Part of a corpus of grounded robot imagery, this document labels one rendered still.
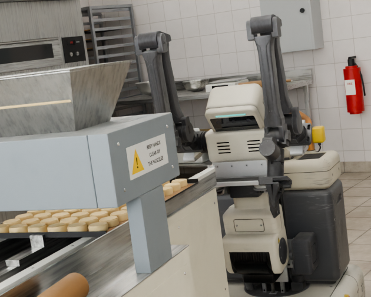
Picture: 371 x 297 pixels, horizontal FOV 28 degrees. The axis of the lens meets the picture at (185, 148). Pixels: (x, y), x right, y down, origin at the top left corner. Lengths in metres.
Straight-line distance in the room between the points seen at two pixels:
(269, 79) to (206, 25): 4.92
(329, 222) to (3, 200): 1.68
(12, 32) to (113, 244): 4.40
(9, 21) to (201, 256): 3.99
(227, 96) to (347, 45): 4.02
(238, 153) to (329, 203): 0.46
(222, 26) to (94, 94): 5.65
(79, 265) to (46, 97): 0.39
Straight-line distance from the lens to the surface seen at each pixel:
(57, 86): 1.63
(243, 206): 2.91
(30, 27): 6.27
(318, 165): 3.03
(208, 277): 2.50
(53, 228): 1.94
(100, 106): 1.75
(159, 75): 2.69
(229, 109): 2.75
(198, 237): 2.42
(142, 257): 1.69
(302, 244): 2.96
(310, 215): 3.09
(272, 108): 2.52
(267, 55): 2.51
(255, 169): 2.80
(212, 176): 2.58
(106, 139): 1.54
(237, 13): 7.23
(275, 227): 2.87
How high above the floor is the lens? 1.34
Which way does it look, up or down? 8 degrees down
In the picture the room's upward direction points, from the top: 7 degrees counter-clockwise
